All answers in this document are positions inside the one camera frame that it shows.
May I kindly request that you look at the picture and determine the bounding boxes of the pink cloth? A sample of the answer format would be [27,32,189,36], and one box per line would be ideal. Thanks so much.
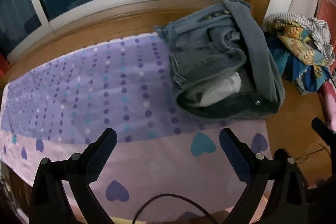
[318,81,336,135]

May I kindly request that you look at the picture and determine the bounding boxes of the blue denim jeans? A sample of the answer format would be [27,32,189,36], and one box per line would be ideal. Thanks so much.
[154,4,282,120]

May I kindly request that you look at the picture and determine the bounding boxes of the colourful patterned cloth pile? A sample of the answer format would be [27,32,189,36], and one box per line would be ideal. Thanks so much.
[263,12,336,96]

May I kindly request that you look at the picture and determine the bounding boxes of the wooden window bench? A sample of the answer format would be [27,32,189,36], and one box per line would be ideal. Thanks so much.
[5,5,334,189]

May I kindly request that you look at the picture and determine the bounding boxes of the black cable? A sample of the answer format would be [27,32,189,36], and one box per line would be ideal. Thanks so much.
[132,194,211,224]

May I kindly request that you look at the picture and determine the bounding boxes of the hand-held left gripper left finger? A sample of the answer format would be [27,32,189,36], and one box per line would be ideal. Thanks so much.
[29,128,118,224]

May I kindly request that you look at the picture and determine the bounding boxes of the red paper bag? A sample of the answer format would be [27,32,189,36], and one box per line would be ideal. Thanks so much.
[318,0,336,24]

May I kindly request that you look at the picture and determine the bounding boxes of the purple dotted heart bed sheet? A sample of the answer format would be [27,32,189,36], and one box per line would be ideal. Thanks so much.
[0,32,271,224]

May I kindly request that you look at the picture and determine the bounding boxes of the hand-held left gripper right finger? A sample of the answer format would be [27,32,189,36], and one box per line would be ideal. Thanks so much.
[219,127,307,224]

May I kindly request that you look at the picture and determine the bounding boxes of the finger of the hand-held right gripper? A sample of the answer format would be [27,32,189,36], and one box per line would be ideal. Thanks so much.
[311,118,336,136]

